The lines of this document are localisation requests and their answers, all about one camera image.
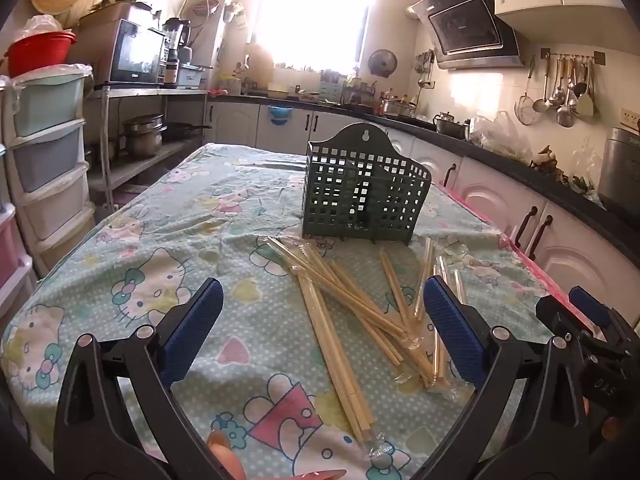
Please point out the kitchen window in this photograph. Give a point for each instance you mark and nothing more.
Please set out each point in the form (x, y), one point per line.
(315, 15)

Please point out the black kitchen countertop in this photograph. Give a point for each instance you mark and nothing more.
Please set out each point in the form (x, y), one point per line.
(620, 230)

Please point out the teal countertop organizer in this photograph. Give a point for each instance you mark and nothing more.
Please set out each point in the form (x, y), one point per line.
(331, 87)

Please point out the green plastic utensil holder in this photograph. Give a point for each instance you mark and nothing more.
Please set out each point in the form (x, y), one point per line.
(360, 185)

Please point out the white wall-mounted holder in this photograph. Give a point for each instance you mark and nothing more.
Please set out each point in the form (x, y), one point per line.
(234, 12)

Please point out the white lower kitchen cabinets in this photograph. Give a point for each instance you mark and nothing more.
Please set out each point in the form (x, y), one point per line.
(490, 195)

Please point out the clear plastic bag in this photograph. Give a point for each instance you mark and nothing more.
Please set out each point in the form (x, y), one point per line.
(500, 137)

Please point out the black glass range hood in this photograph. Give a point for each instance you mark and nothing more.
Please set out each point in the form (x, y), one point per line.
(465, 30)

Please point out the stainless steel lidded pot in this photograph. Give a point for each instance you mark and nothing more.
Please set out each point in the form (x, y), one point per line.
(450, 127)

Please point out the blue hanging plastic bin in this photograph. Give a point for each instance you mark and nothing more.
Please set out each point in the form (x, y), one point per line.
(280, 114)

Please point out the black microwave oven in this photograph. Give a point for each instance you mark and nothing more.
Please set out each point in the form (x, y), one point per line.
(130, 55)

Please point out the wall power outlet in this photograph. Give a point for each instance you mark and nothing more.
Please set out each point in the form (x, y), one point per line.
(631, 120)

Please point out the black frying pan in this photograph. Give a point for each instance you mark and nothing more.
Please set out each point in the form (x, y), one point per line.
(182, 131)

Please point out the wooden cutting board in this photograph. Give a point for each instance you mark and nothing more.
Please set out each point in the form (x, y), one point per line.
(260, 67)

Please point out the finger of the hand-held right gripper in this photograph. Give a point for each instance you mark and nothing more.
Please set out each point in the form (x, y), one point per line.
(590, 302)
(562, 315)

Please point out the light blue plastic box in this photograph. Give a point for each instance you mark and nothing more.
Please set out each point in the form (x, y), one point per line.
(192, 76)

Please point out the row of hanging cooking utensils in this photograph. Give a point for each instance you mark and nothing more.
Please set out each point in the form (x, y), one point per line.
(565, 90)

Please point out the pink and blue drawer tower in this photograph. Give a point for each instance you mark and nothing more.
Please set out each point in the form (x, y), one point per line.
(7, 240)

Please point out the metal shelf rack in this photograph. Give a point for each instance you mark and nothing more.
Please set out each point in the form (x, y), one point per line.
(145, 92)

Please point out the stainless steel stock pot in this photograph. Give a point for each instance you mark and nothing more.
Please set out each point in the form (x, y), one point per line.
(397, 108)

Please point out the person's left hand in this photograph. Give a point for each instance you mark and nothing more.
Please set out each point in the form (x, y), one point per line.
(225, 457)

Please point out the stack of stainless steel pots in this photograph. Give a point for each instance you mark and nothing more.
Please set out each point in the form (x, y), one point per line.
(142, 135)

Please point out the person's right hand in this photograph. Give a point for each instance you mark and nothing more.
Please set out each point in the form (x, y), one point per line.
(611, 427)

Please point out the hanging wall colander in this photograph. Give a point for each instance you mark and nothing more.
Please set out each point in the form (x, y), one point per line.
(205, 7)

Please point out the small hanging kitchen tools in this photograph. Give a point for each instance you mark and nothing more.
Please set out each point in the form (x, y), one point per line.
(424, 67)

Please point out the set of bamboo chopsticks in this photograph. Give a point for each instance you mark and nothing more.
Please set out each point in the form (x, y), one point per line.
(335, 320)

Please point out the grey rice cooker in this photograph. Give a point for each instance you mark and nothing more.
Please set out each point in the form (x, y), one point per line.
(622, 170)

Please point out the red plastic basin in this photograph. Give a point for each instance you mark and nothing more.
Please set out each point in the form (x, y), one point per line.
(37, 52)

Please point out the blender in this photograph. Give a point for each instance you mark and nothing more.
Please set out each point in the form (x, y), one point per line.
(176, 45)

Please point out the small round wall fan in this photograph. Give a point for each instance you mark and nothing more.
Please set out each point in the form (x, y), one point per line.
(383, 63)

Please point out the cartoon cat printed tablecloth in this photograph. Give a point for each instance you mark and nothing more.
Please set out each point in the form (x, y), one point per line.
(200, 220)

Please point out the pile of vegetables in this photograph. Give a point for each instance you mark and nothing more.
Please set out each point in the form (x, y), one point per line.
(555, 165)

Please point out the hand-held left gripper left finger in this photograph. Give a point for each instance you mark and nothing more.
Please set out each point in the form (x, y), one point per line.
(192, 330)

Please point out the pastel plastic drawer tower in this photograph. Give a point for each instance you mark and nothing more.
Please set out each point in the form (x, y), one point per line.
(47, 150)

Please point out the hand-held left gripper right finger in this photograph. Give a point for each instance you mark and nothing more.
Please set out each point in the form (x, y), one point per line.
(452, 330)

